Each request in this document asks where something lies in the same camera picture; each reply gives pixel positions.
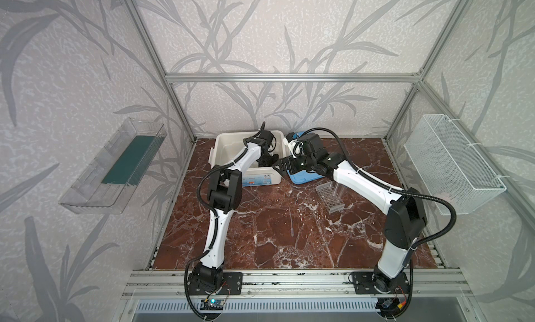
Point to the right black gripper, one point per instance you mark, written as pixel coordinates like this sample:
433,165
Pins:
290,165

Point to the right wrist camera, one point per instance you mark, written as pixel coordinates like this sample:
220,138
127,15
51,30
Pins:
292,142

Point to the green circuit board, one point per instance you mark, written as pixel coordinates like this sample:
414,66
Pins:
212,304

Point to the right circuit board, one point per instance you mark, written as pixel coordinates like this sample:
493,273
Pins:
390,305

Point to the clear plastic pipette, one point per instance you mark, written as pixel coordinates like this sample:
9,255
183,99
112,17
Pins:
291,222

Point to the clear test tube rack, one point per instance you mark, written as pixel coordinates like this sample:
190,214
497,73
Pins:
331,195

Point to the white wire basket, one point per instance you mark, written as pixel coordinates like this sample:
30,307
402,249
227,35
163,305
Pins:
450,165

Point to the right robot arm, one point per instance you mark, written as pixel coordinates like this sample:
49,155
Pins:
404,209

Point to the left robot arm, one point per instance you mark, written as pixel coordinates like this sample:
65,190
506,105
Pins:
220,191

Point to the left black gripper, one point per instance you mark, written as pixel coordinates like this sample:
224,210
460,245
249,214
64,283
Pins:
267,158

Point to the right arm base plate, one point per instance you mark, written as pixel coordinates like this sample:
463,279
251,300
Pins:
371,282

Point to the blue plastic lid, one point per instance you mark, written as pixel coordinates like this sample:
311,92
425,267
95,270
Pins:
302,176

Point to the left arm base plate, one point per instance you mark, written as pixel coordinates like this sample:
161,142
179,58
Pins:
230,283

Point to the white plastic bin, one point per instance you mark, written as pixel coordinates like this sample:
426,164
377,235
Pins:
230,145

